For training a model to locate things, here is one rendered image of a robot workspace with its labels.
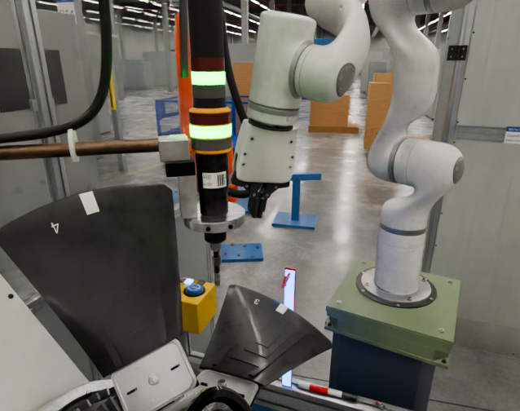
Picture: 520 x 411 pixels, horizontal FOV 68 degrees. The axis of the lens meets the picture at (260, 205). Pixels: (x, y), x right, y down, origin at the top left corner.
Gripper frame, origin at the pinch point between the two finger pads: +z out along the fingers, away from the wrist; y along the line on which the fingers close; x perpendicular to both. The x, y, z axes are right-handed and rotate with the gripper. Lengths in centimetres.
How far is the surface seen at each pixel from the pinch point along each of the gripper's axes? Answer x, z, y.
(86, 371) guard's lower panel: -39, 84, 37
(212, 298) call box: -16.6, 35.6, 2.2
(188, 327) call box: -11.4, 40.0, 8.4
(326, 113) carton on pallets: -793, 150, -395
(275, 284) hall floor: -163, 151, -80
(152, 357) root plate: 25.0, 8.8, 18.1
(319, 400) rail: 6, 49, -22
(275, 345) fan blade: 17.2, 17.0, -1.5
